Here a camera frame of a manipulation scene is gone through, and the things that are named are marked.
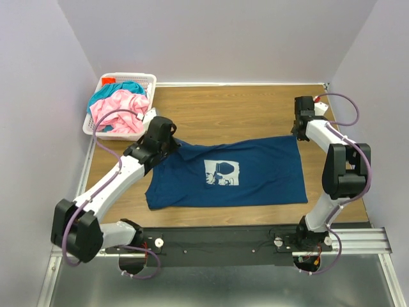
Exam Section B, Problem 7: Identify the dark blue t shirt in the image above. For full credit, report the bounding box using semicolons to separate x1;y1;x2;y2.
146;136;308;210

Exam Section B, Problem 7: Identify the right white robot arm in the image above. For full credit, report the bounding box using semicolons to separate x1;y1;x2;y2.
291;96;372;251

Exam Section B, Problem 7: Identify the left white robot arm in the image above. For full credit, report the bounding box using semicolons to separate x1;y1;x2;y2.
50;116;179;266

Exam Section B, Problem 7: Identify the pink t shirt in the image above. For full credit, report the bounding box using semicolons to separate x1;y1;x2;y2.
90;90;150;134

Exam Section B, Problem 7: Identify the white plastic laundry basket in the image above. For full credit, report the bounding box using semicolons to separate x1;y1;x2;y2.
82;72;157;141

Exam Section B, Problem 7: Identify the teal t shirt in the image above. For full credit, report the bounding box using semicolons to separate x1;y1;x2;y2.
87;81;147;115

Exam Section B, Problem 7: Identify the orange cloth in basket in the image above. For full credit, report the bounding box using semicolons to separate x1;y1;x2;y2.
101;77;116;86

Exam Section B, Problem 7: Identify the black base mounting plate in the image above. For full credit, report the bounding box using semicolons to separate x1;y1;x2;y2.
105;225;333;269

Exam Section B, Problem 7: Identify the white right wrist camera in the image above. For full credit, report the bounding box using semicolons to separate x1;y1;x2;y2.
314;96;329;120

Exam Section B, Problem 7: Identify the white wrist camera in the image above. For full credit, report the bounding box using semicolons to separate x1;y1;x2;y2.
314;96;329;120
137;107;158;129

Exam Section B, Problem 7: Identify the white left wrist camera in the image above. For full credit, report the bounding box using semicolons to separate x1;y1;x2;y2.
137;107;158;129

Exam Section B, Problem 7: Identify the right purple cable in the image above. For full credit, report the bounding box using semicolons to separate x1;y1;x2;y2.
297;92;373;276

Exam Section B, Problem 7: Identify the purple cable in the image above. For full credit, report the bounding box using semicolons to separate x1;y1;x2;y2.
297;92;373;276
61;109;160;279

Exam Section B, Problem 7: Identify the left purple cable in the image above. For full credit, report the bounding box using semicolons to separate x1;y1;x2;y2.
61;109;160;279

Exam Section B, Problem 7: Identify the aluminium frame rail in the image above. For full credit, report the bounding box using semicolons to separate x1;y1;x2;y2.
38;223;406;306

